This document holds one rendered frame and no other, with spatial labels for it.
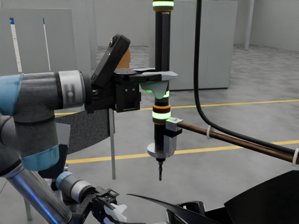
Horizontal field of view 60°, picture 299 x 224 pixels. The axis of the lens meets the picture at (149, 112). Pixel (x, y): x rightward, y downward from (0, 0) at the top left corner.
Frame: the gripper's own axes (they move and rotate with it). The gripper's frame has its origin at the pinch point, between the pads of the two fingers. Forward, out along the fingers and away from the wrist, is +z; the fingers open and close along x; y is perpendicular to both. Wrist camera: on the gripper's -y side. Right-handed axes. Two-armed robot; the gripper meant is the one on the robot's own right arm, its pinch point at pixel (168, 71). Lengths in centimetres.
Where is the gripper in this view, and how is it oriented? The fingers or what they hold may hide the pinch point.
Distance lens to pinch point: 61.2
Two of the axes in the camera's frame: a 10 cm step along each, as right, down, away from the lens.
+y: 0.0, 9.4, 3.3
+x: 3.9, 3.0, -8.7
